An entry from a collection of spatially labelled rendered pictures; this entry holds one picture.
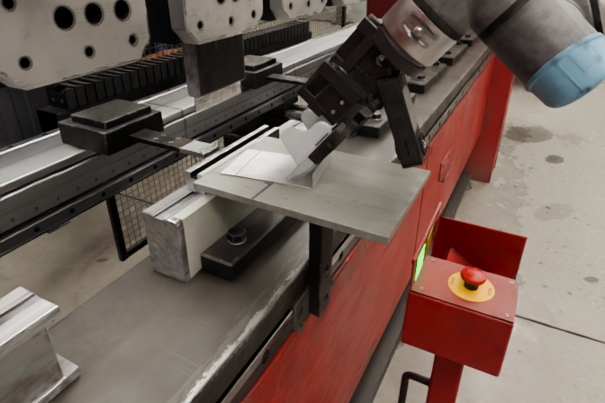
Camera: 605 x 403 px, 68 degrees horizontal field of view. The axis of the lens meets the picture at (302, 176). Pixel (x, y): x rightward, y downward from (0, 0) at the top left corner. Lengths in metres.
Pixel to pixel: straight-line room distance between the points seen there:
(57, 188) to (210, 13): 0.38
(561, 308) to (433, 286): 1.36
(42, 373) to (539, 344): 1.67
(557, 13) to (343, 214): 0.28
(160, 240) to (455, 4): 0.44
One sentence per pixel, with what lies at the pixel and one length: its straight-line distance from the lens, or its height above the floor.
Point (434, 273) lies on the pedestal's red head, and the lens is 0.81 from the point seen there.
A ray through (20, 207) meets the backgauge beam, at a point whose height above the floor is 0.94.
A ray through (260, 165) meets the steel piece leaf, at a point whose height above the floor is 1.00.
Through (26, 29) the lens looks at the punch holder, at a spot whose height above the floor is 1.22.
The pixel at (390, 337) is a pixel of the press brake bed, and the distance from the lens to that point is 1.70.
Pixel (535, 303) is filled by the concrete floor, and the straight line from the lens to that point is 2.08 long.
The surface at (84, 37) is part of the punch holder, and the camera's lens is 0.43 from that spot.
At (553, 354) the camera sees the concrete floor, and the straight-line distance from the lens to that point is 1.90.
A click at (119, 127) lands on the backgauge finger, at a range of 0.75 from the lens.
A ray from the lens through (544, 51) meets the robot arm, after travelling 0.48.
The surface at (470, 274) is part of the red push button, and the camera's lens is 0.77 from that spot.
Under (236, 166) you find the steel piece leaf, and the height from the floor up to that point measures 1.00.
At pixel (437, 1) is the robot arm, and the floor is 1.23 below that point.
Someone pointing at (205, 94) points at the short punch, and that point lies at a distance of 0.60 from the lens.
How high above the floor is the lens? 1.27
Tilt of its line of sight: 27 degrees down
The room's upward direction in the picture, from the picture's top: straight up
